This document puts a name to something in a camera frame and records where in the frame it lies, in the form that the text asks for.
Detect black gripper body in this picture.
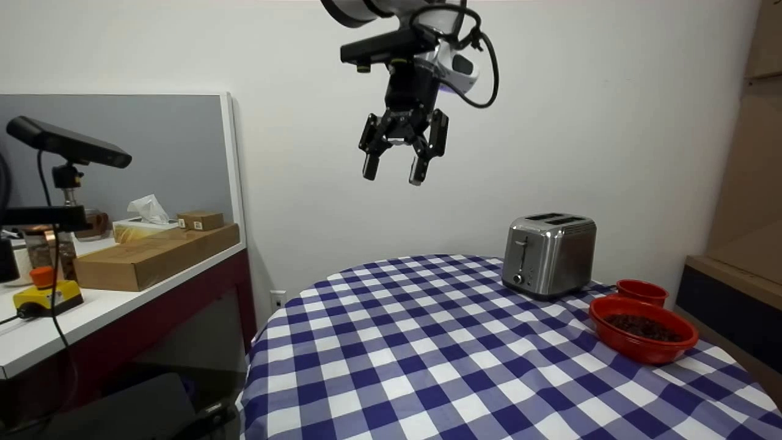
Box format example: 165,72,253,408
379,56,445,128

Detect silver two-slot toaster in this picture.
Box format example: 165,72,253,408
498,211,599,300

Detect small wooden block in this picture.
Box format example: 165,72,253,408
178,209,226,233

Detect blue white checkered tablecloth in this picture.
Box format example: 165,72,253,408
240,251,782,440

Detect grey partition panel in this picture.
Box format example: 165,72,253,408
0,91,247,240

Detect tissue box with white tissue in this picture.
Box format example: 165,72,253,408
109,194,187,245

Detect flat brown cardboard box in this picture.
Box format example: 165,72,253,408
74,222,242,293

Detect large red bowl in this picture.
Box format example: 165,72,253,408
587,293,701,366

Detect dark coffee beans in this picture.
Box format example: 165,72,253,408
608,314,685,345

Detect small brown box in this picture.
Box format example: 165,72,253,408
83,211,115,240

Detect white top side desk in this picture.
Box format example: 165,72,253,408
0,234,262,440

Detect wooden cabinet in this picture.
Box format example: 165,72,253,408
675,0,782,378

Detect black flat device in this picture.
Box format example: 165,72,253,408
0,204,87,233

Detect black chair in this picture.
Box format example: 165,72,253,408
38,370,242,440

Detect brown jar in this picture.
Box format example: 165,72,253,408
21,226,81,283

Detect yellow tool with orange cap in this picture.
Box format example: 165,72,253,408
10,265,86,320

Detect black mug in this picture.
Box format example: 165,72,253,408
0,234,21,287

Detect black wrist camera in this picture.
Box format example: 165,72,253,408
338,28,439,75

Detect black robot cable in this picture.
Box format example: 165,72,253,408
412,2,500,112

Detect black camera stand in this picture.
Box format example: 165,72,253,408
48,160,87,209

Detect black bar camera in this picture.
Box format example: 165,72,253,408
5,112,135,172

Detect black thin camera cable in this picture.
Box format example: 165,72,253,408
35,146,74,353

